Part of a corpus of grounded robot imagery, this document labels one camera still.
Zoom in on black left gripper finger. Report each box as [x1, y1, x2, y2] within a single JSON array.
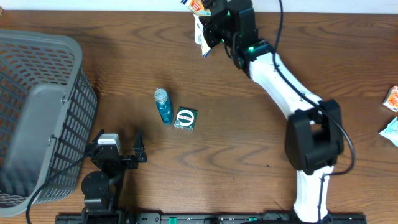
[[133, 131, 147, 162], [93, 129, 104, 143]]

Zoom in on yellow snack bag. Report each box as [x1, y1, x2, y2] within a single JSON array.
[[180, 0, 211, 58]]

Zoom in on teal liquid bottle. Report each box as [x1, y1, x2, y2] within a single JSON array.
[[154, 88, 174, 125]]

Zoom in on small dark green box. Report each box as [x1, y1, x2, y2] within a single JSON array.
[[174, 107, 198, 131]]

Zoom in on light teal wipes packet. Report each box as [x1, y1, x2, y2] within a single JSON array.
[[379, 117, 398, 147]]

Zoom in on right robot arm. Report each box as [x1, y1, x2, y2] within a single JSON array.
[[200, 0, 344, 223]]

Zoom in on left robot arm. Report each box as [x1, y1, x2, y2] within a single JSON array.
[[81, 130, 147, 223]]

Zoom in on white barcode scanner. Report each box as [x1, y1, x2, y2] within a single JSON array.
[[193, 14, 203, 45]]

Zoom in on grey plastic shopping basket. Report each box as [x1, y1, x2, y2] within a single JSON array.
[[1, 29, 98, 217]]

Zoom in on black right camera cable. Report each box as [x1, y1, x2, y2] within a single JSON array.
[[272, 0, 356, 223]]

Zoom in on black camera cable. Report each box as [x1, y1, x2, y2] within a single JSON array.
[[25, 154, 90, 224], [272, 0, 356, 223]]

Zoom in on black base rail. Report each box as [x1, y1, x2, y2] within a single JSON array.
[[55, 212, 368, 224]]

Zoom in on black left camera cable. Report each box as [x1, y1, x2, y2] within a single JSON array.
[[25, 154, 90, 224]]

